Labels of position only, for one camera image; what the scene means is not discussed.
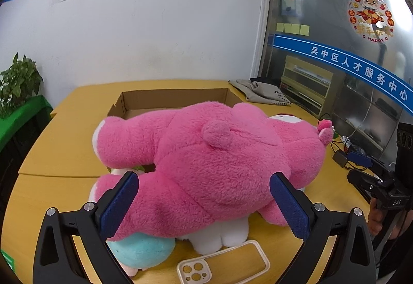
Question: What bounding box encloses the beige cloth bag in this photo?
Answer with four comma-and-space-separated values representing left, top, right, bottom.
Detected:
228, 78, 293, 108

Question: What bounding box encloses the yellow shelf unit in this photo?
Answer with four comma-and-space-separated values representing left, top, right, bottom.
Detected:
280, 55, 335, 117

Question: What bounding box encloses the pink plush bear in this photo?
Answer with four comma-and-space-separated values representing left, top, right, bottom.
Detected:
89, 101, 335, 234

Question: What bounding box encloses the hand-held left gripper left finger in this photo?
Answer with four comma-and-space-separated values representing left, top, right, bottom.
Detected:
33, 170, 140, 284

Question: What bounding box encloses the large potted green plant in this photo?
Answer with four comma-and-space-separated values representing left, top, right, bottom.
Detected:
0, 52, 44, 119

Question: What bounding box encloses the white panda plush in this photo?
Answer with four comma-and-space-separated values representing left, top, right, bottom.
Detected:
185, 218, 250, 255

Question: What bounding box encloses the black power adapter with cable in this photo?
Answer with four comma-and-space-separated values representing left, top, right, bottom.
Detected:
318, 113, 357, 155

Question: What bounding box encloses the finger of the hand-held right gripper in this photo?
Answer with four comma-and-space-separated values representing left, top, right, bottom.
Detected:
346, 170, 392, 204
346, 148, 397, 182

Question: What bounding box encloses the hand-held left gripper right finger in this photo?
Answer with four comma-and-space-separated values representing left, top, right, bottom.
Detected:
269, 172, 378, 284

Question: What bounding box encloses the blue window banner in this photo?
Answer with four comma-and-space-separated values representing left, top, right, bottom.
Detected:
273, 34, 413, 110

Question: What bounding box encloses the cardboard box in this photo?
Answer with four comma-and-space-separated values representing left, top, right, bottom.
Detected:
107, 88, 242, 121

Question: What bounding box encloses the person's right hand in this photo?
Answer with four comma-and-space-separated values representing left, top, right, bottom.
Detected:
368, 199, 384, 237

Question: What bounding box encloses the mint green plush toy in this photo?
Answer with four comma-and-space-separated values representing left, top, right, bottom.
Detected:
106, 232, 176, 278

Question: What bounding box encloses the round festive window sticker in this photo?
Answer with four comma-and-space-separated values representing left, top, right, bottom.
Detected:
347, 0, 396, 43

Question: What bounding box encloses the clear white phone case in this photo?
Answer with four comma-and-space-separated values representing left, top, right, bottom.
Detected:
176, 240, 270, 284

